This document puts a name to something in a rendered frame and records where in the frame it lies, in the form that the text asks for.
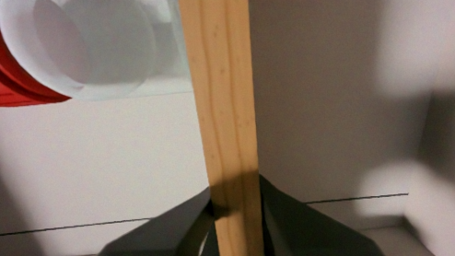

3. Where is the plastic bottle with red cap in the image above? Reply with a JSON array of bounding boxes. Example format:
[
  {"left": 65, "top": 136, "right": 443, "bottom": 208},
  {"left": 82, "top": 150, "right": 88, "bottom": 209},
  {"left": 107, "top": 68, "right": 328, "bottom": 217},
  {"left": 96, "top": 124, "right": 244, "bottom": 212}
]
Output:
[{"left": 0, "top": 0, "right": 193, "bottom": 108}]

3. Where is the white wall rack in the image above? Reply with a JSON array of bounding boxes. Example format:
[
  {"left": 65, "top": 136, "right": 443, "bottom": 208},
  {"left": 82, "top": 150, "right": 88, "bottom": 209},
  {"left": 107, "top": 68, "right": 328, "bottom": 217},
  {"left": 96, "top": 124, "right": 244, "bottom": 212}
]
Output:
[{"left": 357, "top": 5, "right": 455, "bottom": 256}]

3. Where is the wooden shelf board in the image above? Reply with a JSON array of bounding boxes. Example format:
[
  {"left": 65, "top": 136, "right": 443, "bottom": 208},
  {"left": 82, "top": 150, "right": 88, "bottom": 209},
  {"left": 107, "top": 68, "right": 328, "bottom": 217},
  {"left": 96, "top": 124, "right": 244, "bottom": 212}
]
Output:
[{"left": 178, "top": 0, "right": 264, "bottom": 256}]

